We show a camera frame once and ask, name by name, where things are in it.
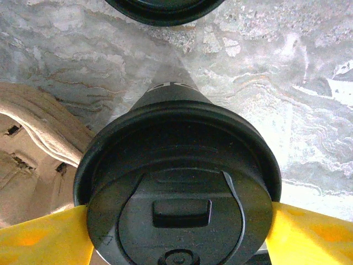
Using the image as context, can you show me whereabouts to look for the black paper coffee cup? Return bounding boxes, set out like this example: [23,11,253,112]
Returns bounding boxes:
[128,80,215,111]

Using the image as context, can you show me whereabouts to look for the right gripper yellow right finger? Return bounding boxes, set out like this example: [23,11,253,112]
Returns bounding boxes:
[265,201,353,265]

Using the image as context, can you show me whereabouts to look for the brown pulp cup carrier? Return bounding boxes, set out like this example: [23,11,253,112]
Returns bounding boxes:
[0,82,96,230]

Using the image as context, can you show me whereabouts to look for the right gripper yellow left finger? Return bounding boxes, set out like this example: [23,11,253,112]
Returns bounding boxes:
[0,204,95,265]

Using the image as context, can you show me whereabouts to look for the black plastic cup lid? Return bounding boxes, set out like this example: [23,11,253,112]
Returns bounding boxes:
[73,100,282,265]

